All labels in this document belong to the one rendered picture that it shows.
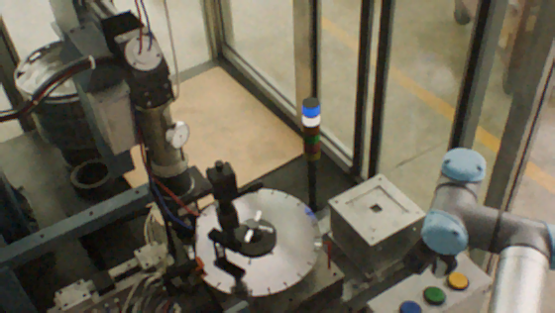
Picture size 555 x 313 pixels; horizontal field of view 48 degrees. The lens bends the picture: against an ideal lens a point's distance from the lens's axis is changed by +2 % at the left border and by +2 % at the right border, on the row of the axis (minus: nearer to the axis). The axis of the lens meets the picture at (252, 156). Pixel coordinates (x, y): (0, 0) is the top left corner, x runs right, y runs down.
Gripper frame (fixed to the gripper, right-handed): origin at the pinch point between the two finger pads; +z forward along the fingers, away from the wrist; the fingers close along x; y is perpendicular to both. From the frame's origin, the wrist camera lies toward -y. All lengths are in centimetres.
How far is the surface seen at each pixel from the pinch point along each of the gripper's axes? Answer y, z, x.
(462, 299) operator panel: 5.1, 8.3, -4.7
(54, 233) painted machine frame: -68, -8, 54
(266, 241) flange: -25.4, 1.3, 29.8
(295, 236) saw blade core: -18.2, 2.5, 27.7
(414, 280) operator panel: -0.4, 8.0, 4.7
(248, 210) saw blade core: -23.7, 2.5, 41.6
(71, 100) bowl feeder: -49, -11, 95
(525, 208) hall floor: 111, 101, 48
